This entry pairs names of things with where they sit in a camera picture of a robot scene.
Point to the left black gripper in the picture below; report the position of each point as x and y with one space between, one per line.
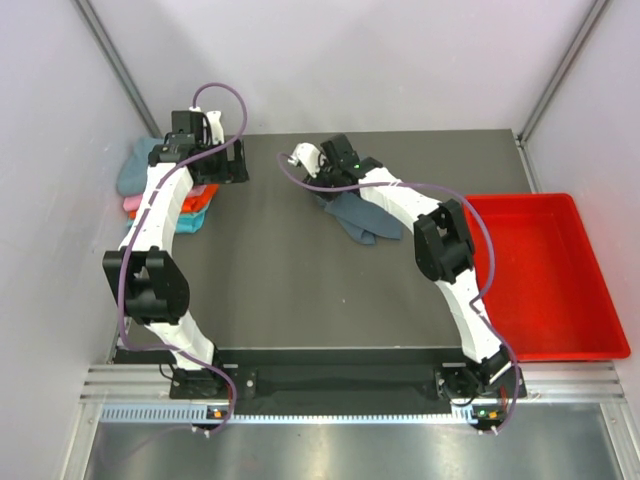
226 174

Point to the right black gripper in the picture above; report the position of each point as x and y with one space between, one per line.
323 166

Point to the slate blue t shirt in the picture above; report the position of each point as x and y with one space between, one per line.
363 221

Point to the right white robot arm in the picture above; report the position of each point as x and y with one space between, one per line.
443 250

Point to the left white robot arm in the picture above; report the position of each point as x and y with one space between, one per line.
146 282

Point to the folded orange t shirt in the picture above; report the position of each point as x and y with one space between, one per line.
197 199

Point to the folded turquoise t shirt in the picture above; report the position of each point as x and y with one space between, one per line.
190 223

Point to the folded grey-blue t shirt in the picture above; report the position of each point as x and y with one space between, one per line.
132 177

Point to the folded pink t shirt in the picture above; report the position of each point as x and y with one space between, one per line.
132 203

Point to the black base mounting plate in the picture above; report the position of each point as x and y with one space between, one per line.
424 381

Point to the red plastic bin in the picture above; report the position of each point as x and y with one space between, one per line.
548 297

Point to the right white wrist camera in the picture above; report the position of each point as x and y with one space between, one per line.
308 156

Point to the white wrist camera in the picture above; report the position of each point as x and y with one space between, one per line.
308 156
213 129

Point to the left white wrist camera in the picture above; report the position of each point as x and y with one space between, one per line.
213 129

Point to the right corner aluminium post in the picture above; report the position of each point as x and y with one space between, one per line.
580 38

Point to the corner aluminium post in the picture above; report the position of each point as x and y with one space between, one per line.
580 38
108 48

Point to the left corner aluminium post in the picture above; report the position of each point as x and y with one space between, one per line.
108 48

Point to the aluminium frame rail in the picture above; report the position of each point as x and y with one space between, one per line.
570 382

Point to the grey slotted cable duct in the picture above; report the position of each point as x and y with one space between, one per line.
202 414

